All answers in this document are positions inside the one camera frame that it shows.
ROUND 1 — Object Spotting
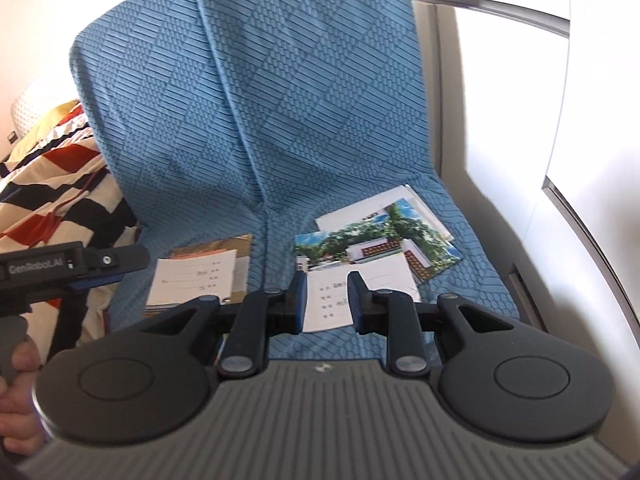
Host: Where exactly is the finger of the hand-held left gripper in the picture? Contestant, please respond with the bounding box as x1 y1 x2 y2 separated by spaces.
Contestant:
70 246 151 292

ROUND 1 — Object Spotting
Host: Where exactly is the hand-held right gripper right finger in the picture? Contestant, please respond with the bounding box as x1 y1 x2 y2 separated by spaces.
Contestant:
348 271 508 378

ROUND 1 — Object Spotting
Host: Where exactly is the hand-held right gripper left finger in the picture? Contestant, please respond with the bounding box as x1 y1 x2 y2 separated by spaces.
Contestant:
135 270 308 378

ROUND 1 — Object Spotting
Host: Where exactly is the tan painting-cover book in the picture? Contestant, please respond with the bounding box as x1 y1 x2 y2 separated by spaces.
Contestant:
144 232 256 322

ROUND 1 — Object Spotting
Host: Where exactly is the small white labelled notebook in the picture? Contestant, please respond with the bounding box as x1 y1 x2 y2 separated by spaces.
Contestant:
149 247 238 308

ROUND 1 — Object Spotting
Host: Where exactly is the plain white notebook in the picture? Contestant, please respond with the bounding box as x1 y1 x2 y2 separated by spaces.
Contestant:
315 184 453 243

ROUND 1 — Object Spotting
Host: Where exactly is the person's left hand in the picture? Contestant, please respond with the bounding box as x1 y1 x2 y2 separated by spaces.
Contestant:
0 334 48 456

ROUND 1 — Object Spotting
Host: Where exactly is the red black cream striped blanket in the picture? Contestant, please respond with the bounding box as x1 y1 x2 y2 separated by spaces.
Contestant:
0 100 143 361

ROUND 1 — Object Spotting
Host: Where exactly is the white dotted pillow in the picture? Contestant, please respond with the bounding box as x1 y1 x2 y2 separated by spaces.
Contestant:
10 77 76 133

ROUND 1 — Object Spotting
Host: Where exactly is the blue textured sofa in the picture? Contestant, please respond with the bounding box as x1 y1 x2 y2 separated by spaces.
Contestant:
70 0 523 361

